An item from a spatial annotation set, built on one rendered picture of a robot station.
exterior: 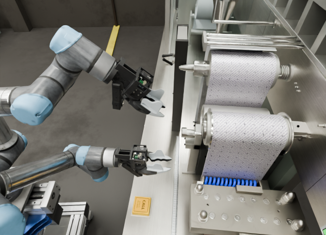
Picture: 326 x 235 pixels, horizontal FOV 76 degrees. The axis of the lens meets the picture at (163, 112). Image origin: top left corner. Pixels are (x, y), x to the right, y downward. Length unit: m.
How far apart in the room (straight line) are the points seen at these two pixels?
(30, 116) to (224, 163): 0.63
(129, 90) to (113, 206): 1.50
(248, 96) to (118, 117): 1.89
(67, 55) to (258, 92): 0.69
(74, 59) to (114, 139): 1.83
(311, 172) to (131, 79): 0.63
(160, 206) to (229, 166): 0.34
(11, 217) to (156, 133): 0.75
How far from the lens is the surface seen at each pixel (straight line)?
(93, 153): 0.84
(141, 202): 0.96
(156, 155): 0.84
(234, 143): 0.73
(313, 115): 0.83
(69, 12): 4.94
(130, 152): 0.80
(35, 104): 0.55
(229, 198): 0.89
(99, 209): 2.00
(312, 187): 0.84
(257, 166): 0.87
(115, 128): 2.45
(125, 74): 0.58
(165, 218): 0.96
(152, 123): 1.23
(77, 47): 0.57
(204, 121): 0.73
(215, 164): 0.83
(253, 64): 0.86
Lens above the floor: 1.81
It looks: 45 degrees down
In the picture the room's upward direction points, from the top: straight up
